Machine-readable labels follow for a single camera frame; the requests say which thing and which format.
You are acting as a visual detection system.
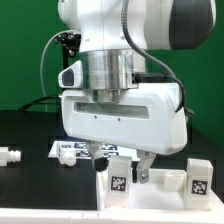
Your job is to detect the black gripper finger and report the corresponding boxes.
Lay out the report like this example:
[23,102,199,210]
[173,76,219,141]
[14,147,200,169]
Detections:
[132,150,156,184]
[86,141,108,172]

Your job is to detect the white sheet with tags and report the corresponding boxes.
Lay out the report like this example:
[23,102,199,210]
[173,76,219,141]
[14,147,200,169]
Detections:
[48,141,119,159]

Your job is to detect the white square table top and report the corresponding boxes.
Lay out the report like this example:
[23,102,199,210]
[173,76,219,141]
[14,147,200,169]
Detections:
[96,169,224,212]

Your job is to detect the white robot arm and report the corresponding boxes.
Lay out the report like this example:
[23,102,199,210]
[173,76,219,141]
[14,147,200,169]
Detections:
[58,0,216,183]

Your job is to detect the white L-shaped obstacle wall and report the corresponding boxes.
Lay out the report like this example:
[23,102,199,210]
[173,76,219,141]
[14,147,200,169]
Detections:
[0,209,224,224]

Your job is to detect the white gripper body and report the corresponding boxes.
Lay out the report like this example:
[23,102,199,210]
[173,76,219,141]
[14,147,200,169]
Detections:
[62,83,187,155]

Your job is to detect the black base cables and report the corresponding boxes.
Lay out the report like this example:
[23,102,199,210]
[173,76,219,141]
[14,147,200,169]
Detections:
[18,94,63,112]

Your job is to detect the white camera cable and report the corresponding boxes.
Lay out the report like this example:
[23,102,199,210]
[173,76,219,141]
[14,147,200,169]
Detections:
[39,29,73,113]

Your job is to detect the grey arm hose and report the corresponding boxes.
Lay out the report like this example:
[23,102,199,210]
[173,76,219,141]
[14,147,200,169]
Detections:
[120,0,194,118]

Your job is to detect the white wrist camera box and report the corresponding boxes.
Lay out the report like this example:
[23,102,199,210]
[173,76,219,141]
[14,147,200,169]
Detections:
[58,60,83,89]

